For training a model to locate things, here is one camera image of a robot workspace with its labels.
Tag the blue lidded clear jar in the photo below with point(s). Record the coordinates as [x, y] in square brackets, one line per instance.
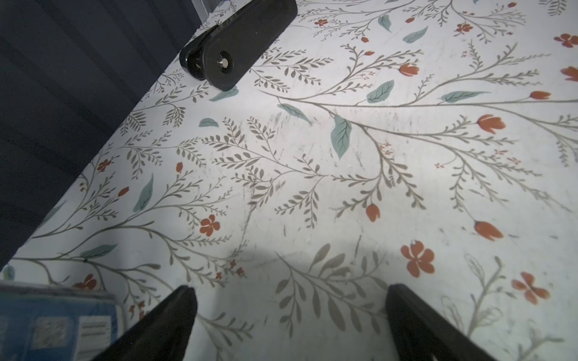
[41, 322]

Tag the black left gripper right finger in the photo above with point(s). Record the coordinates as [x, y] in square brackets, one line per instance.
[420, 333]

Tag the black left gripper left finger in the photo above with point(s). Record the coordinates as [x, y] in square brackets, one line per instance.
[163, 334]

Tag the black stapler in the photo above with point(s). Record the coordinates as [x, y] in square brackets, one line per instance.
[223, 54]

